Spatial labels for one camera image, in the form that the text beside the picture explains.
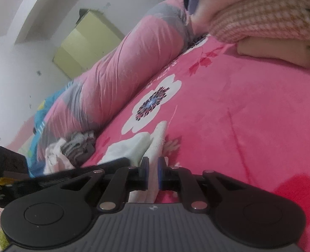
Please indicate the pink checkered garment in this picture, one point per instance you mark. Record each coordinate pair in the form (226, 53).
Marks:
(262, 15)

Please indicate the cream garment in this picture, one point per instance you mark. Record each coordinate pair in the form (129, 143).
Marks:
(212, 8)

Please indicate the blue printed sheet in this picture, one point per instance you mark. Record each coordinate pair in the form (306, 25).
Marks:
(43, 110)

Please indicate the yellow-green wardrobe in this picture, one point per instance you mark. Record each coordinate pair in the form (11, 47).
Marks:
(86, 47)

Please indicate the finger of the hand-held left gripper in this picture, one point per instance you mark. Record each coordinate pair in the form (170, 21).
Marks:
(65, 176)

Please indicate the white garment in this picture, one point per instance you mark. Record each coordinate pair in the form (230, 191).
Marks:
(134, 147)
(55, 157)

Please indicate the beige garment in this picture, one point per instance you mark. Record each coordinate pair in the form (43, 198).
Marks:
(275, 51)

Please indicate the pink floral blanket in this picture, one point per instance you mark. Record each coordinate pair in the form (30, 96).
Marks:
(236, 105)

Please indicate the pink and grey duvet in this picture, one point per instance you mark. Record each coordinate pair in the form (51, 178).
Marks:
(123, 71)

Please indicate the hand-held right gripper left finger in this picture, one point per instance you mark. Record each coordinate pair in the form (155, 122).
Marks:
(146, 174)

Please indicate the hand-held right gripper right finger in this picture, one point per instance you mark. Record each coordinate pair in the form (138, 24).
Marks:
(160, 174)

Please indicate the grey striped garment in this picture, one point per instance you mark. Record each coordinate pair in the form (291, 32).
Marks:
(77, 144)

